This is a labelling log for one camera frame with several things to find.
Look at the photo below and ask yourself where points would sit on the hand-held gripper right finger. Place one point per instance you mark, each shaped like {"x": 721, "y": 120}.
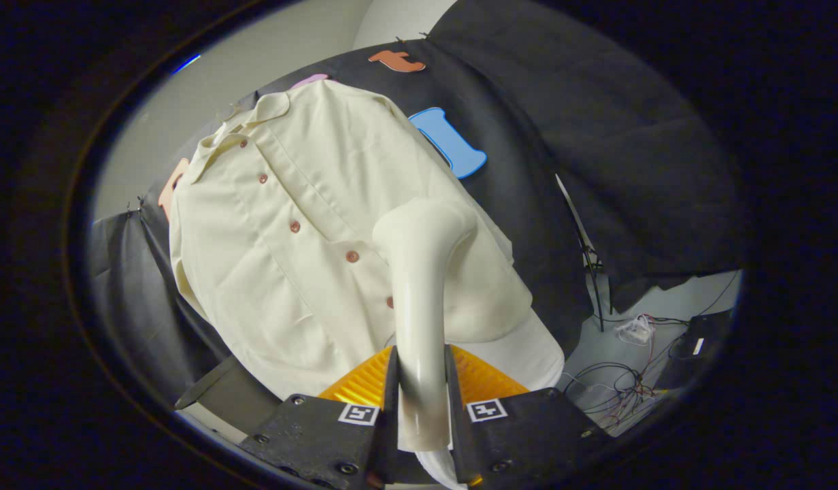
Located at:
{"x": 454, "y": 422}

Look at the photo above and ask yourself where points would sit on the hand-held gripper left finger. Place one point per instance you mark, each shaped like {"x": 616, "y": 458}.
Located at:
{"x": 390, "y": 422}

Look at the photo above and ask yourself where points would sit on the cream button-up shirt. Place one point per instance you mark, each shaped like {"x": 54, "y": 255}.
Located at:
{"x": 290, "y": 286}

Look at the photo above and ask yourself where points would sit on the grey and white cabinet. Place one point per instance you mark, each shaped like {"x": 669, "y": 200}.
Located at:
{"x": 235, "y": 395}

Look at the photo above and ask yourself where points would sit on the dark metal stand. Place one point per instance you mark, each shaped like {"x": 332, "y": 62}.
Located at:
{"x": 585, "y": 252}

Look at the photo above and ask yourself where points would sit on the black box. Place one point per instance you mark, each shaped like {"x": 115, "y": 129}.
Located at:
{"x": 698, "y": 344}

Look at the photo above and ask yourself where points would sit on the black backdrop cloth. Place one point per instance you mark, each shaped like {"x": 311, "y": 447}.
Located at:
{"x": 609, "y": 150}

